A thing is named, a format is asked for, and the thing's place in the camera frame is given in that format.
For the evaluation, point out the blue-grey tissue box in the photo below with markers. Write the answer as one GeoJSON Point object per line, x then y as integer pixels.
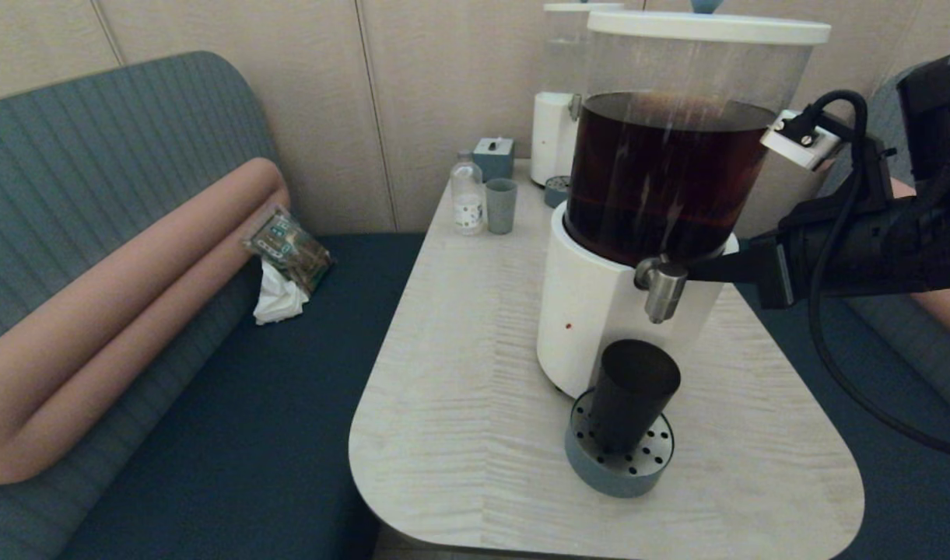
{"type": "Point", "coordinates": [492, 159]}

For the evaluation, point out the pink cylindrical bolster cushion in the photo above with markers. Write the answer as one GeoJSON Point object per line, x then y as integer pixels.
{"type": "Point", "coordinates": [949, 315]}
{"type": "Point", "coordinates": [132, 311]}

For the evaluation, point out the small white dispenser lid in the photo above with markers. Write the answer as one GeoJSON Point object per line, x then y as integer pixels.
{"type": "Point", "coordinates": [580, 8]}

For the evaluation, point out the white dispenser lid blue knob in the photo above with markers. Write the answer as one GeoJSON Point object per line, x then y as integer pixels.
{"type": "Point", "coordinates": [708, 29]}

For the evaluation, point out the white crumpled tissue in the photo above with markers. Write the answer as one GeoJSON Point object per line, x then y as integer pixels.
{"type": "Point", "coordinates": [276, 302]}

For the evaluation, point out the large blue perforated drip tray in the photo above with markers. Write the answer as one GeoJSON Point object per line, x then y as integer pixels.
{"type": "Point", "coordinates": [599, 470]}

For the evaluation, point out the small empty beverage dispenser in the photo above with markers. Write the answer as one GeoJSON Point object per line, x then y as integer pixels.
{"type": "Point", "coordinates": [551, 138]}

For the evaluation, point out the small blue drip tray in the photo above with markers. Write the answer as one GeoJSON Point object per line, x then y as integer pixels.
{"type": "Point", "coordinates": [555, 191]}

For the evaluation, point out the black plastic cup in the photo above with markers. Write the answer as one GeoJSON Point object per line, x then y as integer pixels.
{"type": "Point", "coordinates": [632, 397]}

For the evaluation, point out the green snack packet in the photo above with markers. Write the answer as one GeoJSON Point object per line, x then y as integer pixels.
{"type": "Point", "coordinates": [292, 247]}

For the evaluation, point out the teal upholstered booth sofa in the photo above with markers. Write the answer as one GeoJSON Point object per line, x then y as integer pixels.
{"type": "Point", "coordinates": [895, 373]}
{"type": "Point", "coordinates": [93, 148]}

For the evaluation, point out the large tea beverage dispenser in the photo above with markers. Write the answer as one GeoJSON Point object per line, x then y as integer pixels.
{"type": "Point", "coordinates": [599, 311]}

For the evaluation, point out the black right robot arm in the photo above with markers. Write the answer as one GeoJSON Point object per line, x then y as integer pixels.
{"type": "Point", "coordinates": [941, 117]}

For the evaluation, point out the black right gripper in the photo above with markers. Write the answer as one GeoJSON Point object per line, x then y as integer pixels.
{"type": "Point", "coordinates": [856, 249]}

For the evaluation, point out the steel dispenser tap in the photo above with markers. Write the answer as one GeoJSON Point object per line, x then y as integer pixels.
{"type": "Point", "coordinates": [661, 292]}

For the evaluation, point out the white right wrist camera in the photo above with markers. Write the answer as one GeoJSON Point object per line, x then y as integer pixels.
{"type": "Point", "coordinates": [800, 141]}

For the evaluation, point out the grey-blue plastic cup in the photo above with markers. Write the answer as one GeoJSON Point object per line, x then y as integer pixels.
{"type": "Point", "coordinates": [500, 207]}

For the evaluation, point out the clear plastic bottle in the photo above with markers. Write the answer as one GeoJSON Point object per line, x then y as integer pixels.
{"type": "Point", "coordinates": [467, 201]}

